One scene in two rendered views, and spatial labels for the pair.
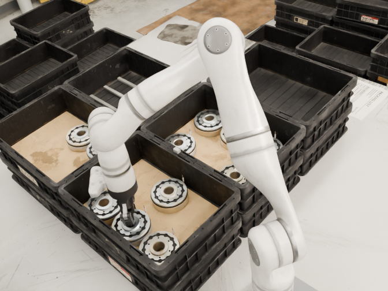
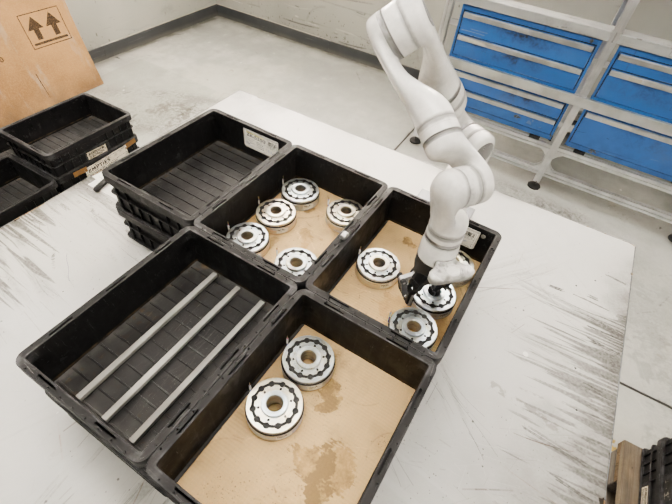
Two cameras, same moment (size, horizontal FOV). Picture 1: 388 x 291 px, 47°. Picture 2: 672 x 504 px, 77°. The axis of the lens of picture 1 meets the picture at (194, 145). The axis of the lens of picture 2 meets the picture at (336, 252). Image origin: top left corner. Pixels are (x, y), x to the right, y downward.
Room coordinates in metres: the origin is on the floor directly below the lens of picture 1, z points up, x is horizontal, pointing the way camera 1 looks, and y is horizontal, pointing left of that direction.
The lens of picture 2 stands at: (1.15, 0.66, 1.60)
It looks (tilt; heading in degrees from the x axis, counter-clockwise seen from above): 48 degrees down; 249
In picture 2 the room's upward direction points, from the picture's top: 7 degrees clockwise
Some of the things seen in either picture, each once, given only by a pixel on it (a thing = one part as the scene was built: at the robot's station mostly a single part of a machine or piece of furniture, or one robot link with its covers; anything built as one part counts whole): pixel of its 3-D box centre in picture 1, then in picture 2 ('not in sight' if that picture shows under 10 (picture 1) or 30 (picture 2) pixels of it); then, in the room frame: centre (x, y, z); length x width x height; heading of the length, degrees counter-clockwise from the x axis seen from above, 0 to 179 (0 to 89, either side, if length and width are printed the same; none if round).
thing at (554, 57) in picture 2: not in sight; (508, 75); (-0.50, -1.29, 0.60); 0.72 x 0.03 x 0.56; 134
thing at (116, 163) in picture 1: (108, 140); (450, 206); (0.77, 0.19, 1.12); 0.09 x 0.07 x 0.15; 9
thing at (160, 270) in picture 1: (147, 193); (409, 261); (0.78, 0.14, 0.92); 0.40 x 0.30 x 0.02; 42
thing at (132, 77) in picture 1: (134, 96); (176, 337); (1.28, 0.18, 0.87); 0.40 x 0.30 x 0.11; 42
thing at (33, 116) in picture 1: (64, 144); (305, 424); (1.07, 0.41, 0.87); 0.40 x 0.30 x 0.11; 42
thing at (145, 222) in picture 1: (130, 224); (433, 292); (0.73, 0.19, 0.86); 0.10 x 0.10 x 0.01
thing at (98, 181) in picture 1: (110, 173); (444, 250); (0.76, 0.21, 1.03); 0.11 x 0.09 x 0.06; 90
